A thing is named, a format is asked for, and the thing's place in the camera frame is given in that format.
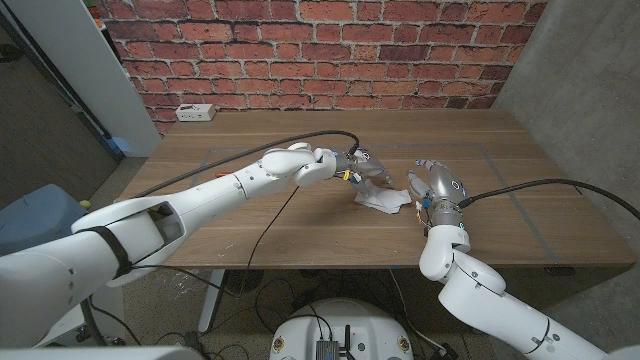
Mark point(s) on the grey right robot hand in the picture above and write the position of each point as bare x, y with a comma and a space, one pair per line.
440, 192

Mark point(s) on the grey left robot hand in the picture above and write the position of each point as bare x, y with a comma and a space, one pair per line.
367, 167

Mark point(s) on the white cloth strip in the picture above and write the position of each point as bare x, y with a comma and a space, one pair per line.
382, 199

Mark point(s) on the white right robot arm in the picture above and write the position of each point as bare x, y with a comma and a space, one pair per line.
490, 295

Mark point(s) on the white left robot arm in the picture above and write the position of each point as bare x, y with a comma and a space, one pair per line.
150, 225

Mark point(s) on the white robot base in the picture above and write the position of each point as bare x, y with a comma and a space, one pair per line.
370, 325

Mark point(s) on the printed brick backdrop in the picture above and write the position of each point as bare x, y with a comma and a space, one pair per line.
320, 50

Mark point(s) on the black round floor fan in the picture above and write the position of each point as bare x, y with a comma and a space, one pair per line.
247, 281

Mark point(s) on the white power strip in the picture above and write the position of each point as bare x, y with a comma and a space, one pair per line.
195, 112

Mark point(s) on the grey electronics box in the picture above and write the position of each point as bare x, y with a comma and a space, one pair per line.
327, 351

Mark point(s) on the white table leg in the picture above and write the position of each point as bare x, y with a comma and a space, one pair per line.
210, 300

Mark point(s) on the small yellow green ball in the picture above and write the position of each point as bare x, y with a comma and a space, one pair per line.
85, 204

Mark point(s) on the white board panel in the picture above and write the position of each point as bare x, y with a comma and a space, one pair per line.
90, 65

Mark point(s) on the white robot chest panel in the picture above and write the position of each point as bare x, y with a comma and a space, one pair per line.
100, 354

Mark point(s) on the blue plastic bin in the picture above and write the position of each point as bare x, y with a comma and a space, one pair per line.
35, 215

